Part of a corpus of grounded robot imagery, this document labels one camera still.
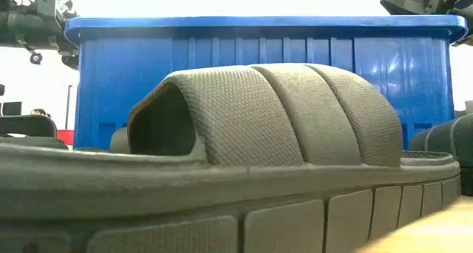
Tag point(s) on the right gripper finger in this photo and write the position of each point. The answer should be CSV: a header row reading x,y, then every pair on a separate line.
x,y
406,3

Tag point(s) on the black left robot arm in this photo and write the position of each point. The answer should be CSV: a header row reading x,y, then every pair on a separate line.
x,y
22,27

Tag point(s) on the blue plastic bin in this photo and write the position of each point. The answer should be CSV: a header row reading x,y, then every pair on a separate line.
x,y
129,79

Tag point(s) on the red plastic bin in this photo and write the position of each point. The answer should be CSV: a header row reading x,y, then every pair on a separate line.
x,y
65,136

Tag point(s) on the thin dark pole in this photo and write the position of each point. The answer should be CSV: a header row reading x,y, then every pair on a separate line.
x,y
68,105

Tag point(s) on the person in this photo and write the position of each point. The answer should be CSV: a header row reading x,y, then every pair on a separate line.
x,y
38,112

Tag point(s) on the black monitor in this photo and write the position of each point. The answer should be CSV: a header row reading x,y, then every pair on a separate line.
x,y
12,108

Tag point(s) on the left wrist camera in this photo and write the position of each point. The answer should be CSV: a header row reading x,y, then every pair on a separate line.
x,y
35,58

